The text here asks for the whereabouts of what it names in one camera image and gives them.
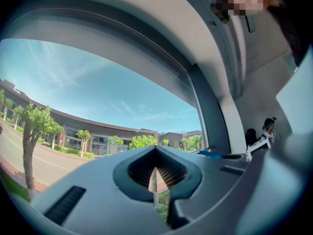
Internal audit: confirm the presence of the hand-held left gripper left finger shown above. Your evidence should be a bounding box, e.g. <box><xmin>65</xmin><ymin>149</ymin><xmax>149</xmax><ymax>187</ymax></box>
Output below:
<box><xmin>31</xmin><ymin>145</ymin><xmax>170</xmax><ymax>234</ymax></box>

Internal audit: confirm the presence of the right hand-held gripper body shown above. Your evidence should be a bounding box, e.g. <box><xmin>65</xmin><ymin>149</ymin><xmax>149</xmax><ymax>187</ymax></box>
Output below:
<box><xmin>246</xmin><ymin>136</ymin><xmax>272</xmax><ymax>162</ymax></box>

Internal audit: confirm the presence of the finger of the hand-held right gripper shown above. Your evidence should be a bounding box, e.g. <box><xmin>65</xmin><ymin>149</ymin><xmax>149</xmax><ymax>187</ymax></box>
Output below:
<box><xmin>221</xmin><ymin>153</ymin><xmax>243</xmax><ymax>160</ymax></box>

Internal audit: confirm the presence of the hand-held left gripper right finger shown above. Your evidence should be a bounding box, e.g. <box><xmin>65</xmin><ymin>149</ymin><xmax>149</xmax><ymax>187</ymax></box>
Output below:
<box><xmin>156</xmin><ymin>145</ymin><xmax>252</xmax><ymax>230</ymax></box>

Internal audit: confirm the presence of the blue squeegee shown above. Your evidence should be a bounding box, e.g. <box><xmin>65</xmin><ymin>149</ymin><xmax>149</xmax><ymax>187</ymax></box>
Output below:
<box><xmin>197</xmin><ymin>147</ymin><xmax>224</xmax><ymax>160</ymax></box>

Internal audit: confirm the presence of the large window glass pane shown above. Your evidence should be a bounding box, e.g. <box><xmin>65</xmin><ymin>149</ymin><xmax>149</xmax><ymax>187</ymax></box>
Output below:
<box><xmin>0</xmin><ymin>38</ymin><xmax>208</xmax><ymax>200</ymax></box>

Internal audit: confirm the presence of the small brown building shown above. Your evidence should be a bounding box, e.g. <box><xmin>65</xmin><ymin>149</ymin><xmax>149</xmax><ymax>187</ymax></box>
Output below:
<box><xmin>158</xmin><ymin>130</ymin><xmax>203</xmax><ymax>149</ymax></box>

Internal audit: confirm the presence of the dark brown building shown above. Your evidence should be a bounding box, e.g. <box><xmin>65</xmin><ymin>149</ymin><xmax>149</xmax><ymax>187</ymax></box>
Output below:
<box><xmin>0</xmin><ymin>78</ymin><xmax>159</xmax><ymax>156</ymax></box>

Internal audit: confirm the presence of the white ceiling pipe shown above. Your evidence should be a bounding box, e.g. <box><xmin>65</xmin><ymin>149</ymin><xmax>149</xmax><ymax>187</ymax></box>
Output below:
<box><xmin>228</xmin><ymin>16</ymin><xmax>248</xmax><ymax>100</ymax></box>

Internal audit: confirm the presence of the window with dark frame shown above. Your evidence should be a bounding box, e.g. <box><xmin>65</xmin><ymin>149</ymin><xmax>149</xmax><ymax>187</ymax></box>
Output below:
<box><xmin>0</xmin><ymin>0</ymin><xmax>230</xmax><ymax>156</ymax></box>

